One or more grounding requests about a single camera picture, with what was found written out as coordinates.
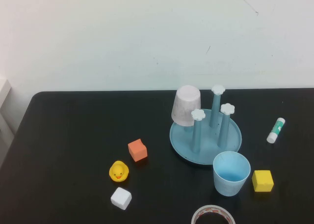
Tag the yellow rubber duck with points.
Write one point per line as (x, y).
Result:
(119, 171)

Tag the white foam cube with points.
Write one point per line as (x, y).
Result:
(121, 198)

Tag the blue cup stand with pegs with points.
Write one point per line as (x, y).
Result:
(211, 148)

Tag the clear tape roll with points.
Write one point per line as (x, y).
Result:
(212, 208)

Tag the yellow foam cube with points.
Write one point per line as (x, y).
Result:
(262, 181)

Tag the white and green glue stick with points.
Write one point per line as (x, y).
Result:
(276, 130)

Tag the light blue plastic cup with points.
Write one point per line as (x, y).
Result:
(228, 184)

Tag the white plastic cup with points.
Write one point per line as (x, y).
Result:
(185, 106)

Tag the orange foam cube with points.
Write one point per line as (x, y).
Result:
(137, 150)

